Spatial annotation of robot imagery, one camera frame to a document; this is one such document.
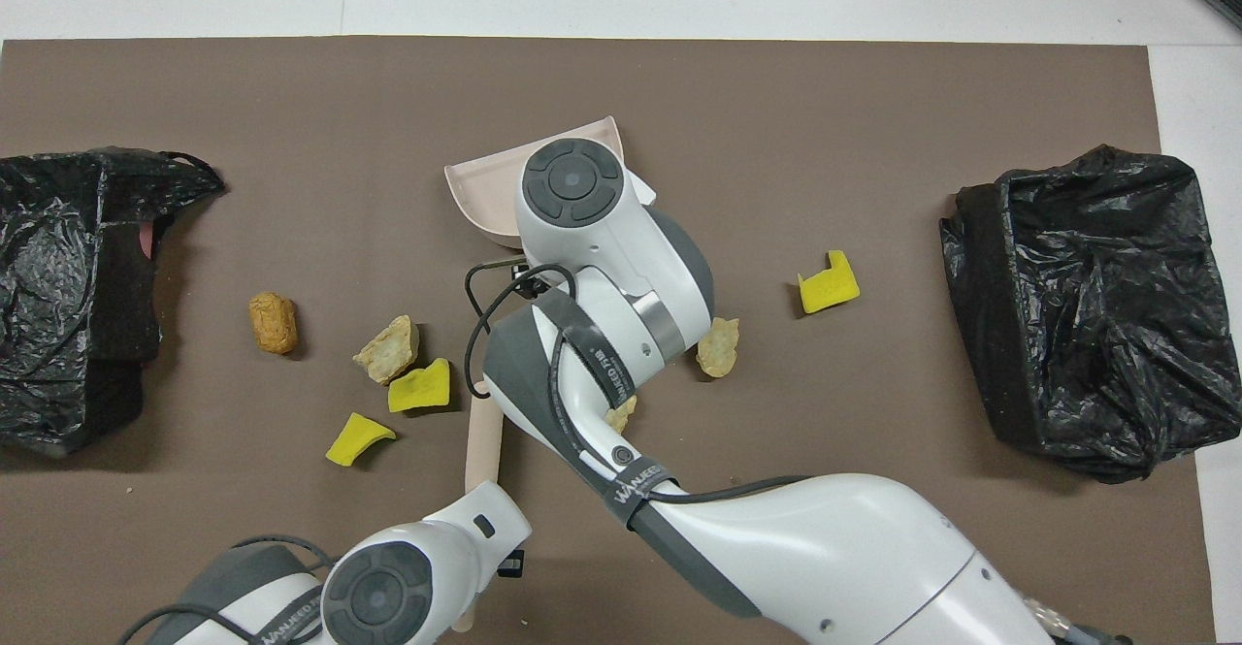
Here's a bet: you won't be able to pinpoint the beige plastic dustpan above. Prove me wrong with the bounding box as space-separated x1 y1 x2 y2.
444 115 627 249

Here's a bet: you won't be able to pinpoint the beige brush black bristles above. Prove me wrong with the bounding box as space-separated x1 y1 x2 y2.
454 398 507 632

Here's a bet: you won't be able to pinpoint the pale beige lumpy toy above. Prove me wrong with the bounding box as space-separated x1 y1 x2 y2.
352 314 421 386

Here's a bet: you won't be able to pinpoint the large yellow sponge chunk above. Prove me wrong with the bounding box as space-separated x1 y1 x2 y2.
387 358 453 414

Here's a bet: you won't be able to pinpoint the small curved yellow sponge piece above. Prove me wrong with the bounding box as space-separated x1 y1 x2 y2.
325 412 398 468

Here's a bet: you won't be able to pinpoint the beige round dumpling toy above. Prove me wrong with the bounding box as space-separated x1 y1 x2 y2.
696 316 741 379

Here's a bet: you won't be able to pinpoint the brown oval bread toy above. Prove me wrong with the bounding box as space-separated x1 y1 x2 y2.
248 292 301 356

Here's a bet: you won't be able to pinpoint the yellow notched sponge block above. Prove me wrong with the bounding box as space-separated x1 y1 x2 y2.
798 249 862 315

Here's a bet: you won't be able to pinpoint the black bagged bin pink patch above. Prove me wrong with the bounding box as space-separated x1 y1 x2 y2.
0 146 227 459

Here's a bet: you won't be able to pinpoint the brown table mat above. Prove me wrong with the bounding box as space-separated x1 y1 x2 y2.
0 36 1217 645

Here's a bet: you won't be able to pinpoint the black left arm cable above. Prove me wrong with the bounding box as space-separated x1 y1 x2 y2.
121 533 336 645

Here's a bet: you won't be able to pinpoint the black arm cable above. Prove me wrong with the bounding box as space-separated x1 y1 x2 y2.
121 533 336 645
464 262 811 530

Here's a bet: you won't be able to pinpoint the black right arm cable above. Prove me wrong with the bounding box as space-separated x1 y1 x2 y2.
464 262 811 530

